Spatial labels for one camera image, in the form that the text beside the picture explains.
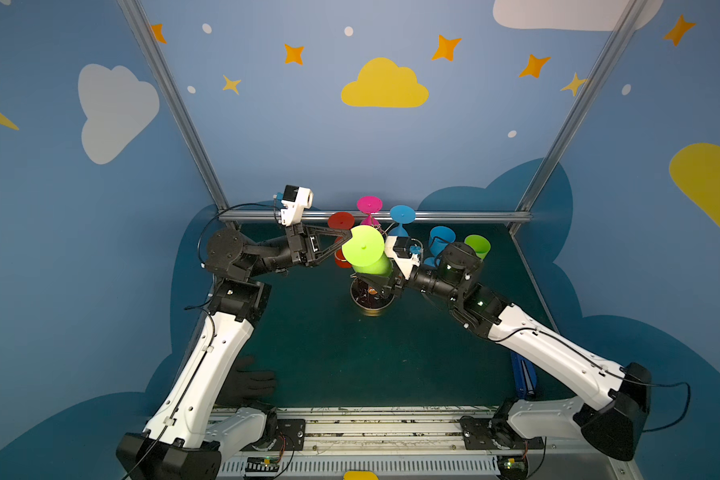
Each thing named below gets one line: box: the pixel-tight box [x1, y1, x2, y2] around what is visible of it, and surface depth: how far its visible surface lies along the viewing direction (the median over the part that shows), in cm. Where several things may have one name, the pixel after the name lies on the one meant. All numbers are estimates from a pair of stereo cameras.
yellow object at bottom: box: [343, 470, 380, 480], surface depth 71 cm
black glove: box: [216, 356, 276, 409], surface depth 82 cm
